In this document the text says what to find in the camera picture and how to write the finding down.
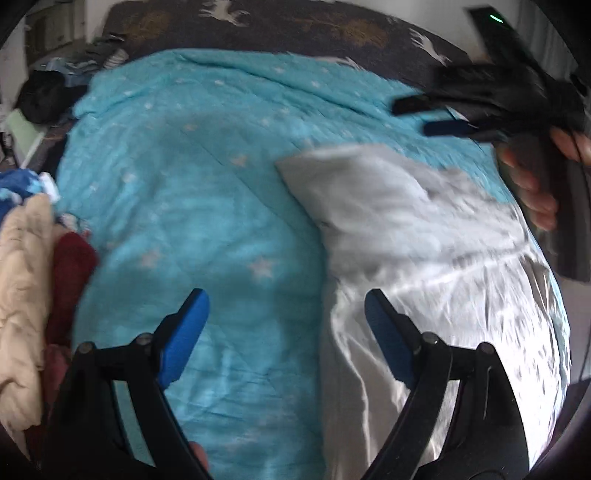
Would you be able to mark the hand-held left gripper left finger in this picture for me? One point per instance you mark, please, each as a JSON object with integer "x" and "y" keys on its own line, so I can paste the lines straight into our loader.
{"x": 187, "y": 332}

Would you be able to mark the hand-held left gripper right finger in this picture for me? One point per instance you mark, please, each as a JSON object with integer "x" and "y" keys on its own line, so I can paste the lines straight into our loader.
{"x": 385, "y": 332}

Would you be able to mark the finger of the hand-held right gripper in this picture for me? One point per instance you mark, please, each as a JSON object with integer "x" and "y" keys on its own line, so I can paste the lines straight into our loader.
{"x": 445, "y": 128}
{"x": 413, "y": 105}

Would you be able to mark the grey pillowcase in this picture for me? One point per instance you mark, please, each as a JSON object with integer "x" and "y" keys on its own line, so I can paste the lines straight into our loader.
{"x": 415, "y": 240}

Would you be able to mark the pile of striped clothes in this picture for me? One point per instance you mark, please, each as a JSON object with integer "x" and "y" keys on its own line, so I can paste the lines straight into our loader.
{"x": 87, "y": 62}

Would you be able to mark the person's right hand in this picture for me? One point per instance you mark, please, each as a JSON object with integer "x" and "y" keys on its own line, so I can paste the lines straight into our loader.
{"x": 531, "y": 194}

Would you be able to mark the person's left hand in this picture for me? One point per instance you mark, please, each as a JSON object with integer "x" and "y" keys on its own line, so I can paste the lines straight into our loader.
{"x": 199, "y": 454}

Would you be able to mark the dark red garment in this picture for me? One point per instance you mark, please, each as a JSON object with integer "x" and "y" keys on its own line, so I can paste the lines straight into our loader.
{"x": 71, "y": 272}

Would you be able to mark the turquoise star-print blanket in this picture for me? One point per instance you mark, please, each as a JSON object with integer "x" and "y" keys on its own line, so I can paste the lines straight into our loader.
{"x": 198, "y": 194}

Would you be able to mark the dark deer-print blanket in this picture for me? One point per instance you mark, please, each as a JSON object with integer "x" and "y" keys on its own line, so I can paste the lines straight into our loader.
{"x": 286, "y": 25}

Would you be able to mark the cream garment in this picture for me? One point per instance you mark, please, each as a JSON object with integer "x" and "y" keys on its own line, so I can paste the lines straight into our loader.
{"x": 21, "y": 295}

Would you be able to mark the blue patterned cloth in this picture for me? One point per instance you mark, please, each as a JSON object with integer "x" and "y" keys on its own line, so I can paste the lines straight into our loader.
{"x": 18, "y": 184}

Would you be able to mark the black cloth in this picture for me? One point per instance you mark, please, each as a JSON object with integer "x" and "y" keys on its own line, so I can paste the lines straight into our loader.
{"x": 44, "y": 97}

